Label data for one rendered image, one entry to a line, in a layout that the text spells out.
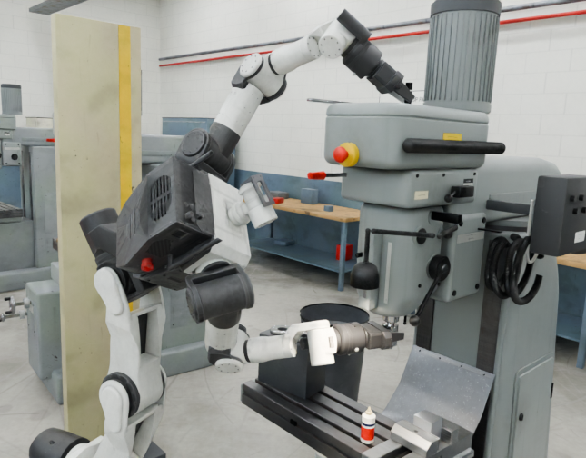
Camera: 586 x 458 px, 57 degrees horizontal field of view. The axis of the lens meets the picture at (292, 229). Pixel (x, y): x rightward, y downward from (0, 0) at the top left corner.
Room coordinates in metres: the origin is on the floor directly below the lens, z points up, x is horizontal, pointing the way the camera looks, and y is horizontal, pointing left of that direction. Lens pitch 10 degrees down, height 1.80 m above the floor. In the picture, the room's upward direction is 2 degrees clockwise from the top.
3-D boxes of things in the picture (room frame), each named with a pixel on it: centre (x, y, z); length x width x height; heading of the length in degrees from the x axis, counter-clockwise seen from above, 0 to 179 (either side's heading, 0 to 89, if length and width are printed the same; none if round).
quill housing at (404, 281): (1.53, -0.30, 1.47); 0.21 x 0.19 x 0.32; 43
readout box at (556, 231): (1.48, -0.75, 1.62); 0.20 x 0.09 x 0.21; 133
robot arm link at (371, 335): (1.49, -0.22, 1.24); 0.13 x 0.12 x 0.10; 24
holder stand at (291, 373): (1.86, -0.02, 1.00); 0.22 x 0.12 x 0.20; 53
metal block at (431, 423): (1.42, -0.40, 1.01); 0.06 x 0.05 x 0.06; 41
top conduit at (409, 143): (1.44, -0.42, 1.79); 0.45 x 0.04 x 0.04; 133
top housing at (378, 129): (1.54, -0.31, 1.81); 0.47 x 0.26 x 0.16; 133
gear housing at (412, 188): (1.56, -0.33, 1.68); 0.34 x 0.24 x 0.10; 133
